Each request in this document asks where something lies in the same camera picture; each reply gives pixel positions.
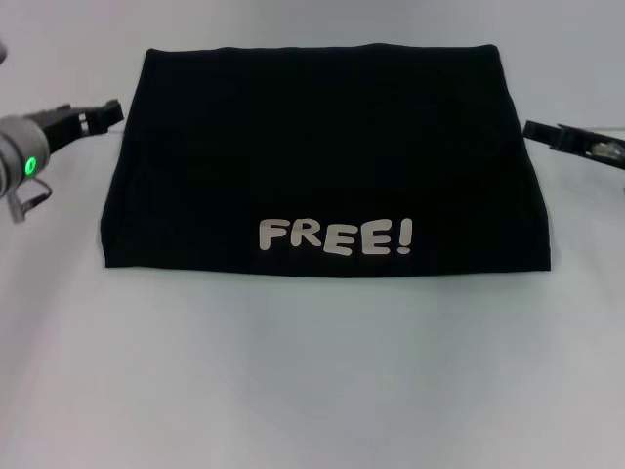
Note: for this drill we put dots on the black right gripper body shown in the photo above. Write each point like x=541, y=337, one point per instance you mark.
x=591, y=146

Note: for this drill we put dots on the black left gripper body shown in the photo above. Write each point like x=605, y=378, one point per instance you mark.
x=63, y=124

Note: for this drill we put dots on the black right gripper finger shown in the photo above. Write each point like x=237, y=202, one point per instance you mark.
x=539, y=132

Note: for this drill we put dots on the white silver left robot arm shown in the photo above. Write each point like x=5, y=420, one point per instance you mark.
x=22, y=146

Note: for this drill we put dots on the black shirt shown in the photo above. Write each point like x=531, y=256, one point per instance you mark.
x=317, y=156

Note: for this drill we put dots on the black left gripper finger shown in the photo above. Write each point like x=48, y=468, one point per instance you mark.
x=105, y=116

